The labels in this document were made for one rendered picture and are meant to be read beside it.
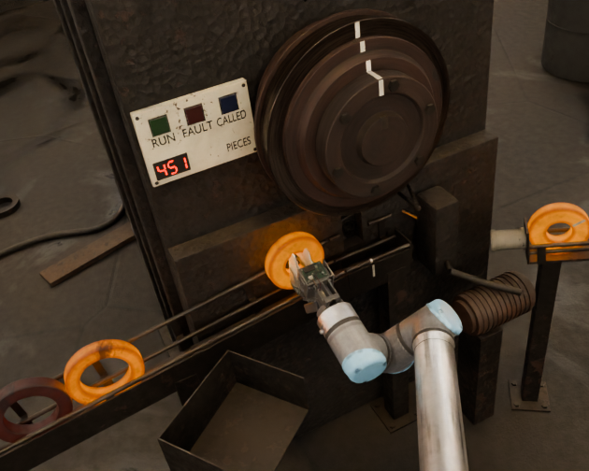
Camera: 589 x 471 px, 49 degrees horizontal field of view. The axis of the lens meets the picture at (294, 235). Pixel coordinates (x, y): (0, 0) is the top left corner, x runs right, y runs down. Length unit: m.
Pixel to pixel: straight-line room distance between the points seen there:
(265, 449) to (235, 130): 0.71
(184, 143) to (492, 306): 0.95
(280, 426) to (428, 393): 0.38
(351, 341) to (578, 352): 1.24
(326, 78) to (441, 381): 0.65
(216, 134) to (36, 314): 1.72
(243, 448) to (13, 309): 1.79
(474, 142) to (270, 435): 0.96
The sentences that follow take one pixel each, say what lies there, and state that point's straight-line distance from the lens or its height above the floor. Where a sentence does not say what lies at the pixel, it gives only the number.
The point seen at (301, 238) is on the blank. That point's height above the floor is 0.85.
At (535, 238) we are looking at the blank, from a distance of 1.84.
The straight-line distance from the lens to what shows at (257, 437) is 1.51.
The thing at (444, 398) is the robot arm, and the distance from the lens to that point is 1.29.
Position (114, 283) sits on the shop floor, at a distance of 2.99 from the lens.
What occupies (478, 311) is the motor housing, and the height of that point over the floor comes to 0.52.
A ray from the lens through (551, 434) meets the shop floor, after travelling 2.26.
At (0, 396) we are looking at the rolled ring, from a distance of 1.62.
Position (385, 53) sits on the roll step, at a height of 1.28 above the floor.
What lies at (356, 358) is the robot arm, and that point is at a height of 0.76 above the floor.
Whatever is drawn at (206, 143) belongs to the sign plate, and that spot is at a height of 1.12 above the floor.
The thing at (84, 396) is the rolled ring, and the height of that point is 0.65.
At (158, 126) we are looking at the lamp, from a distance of 1.42.
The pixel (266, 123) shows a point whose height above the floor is 1.19.
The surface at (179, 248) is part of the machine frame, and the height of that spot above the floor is 0.87.
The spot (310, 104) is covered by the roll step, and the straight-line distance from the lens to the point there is 1.35.
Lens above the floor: 1.82
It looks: 37 degrees down
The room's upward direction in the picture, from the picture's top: 9 degrees counter-clockwise
